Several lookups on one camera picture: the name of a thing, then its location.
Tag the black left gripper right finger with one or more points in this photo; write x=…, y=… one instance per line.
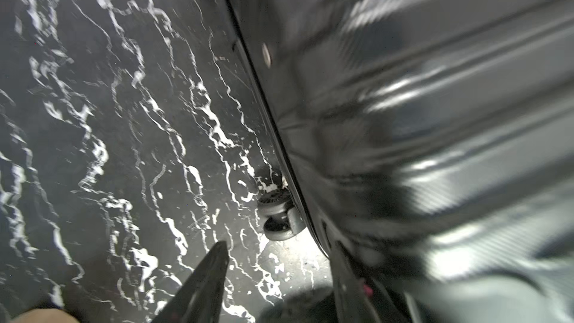
x=355, y=299

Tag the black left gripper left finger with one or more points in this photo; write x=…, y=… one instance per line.
x=200, y=298

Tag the black hard-shell suitcase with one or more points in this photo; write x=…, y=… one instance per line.
x=433, y=139

